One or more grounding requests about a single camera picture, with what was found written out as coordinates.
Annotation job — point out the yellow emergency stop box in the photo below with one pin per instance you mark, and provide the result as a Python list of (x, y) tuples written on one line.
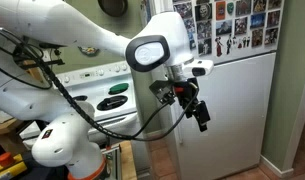
[(12, 168)]

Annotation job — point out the grey metal mounting plate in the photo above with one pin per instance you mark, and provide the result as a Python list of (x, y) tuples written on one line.
[(160, 90)]

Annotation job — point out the white stove knob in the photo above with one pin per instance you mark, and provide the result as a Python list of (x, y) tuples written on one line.
[(117, 68), (101, 72), (67, 79), (124, 67)]

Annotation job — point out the white electric stove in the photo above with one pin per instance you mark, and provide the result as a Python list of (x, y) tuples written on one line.
[(102, 90)]

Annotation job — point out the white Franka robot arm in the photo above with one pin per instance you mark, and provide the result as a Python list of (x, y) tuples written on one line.
[(58, 20)]

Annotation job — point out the bluish photo fridge magnet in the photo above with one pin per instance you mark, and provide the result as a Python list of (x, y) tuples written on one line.
[(189, 25)]

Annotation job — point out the black skeleton figure magnet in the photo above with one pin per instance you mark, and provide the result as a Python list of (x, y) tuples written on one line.
[(229, 44)]

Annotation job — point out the green round burner cover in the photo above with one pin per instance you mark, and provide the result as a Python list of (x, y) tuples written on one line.
[(119, 88)]

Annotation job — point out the blue photo fridge magnet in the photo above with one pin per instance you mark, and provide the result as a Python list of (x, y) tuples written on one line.
[(257, 20)]

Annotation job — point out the white fridge body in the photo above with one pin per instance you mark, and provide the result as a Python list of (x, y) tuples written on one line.
[(143, 96)]

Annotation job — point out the dark photo fridge magnet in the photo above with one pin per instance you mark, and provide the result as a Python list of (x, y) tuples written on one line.
[(204, 46), (182, 10)]

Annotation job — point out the reddish photo fridge magnet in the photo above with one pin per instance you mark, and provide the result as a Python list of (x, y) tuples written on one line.
[(241, 26)]

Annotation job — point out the colourful wall ornament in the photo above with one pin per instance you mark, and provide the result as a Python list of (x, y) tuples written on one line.
[(88, 51)]

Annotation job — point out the mountain photo fridge magnet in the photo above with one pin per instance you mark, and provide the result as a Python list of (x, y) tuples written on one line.
[(224, 28)]

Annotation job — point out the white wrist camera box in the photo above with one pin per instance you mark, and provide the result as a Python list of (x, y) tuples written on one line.
[(198, 68)]

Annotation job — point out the cloud sky photo magnet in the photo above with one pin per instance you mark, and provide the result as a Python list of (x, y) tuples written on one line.
[(192, 40)]

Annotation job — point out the skull picture fridge magnet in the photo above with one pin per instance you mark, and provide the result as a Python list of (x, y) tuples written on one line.
[(203, 12)]

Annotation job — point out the red skeleton lady magnet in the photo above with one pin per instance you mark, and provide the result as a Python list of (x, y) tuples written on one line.
[(218, 46)]

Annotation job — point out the patterned photo fridge magnet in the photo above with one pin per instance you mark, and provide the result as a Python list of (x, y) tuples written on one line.
[(204, 30)]

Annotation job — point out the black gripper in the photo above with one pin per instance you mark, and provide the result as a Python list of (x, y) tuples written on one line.
[(188, 95)]

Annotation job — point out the black metal bracket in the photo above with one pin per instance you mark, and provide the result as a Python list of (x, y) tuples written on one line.
[(48, 62)]

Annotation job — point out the black stove burner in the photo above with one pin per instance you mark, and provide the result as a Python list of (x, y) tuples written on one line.
[(80, 98), (112, 103)]

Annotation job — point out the dark round hanging pan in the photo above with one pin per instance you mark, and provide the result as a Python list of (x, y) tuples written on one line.
[(112, 6)]

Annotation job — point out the small figure fridge magnet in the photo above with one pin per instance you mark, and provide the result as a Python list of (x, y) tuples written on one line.
[(246, 41), (240, 43), (234, 40)]

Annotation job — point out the green shield fridge magnet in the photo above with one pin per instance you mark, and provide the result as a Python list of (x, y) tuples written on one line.
[(230, 8)]

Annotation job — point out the orange rectangular fridge magnet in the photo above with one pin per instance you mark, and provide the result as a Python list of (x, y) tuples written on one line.
[(220, 10)]

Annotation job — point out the aluminium robot stand frame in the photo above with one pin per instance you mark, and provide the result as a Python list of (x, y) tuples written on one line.
[(113, 160)]

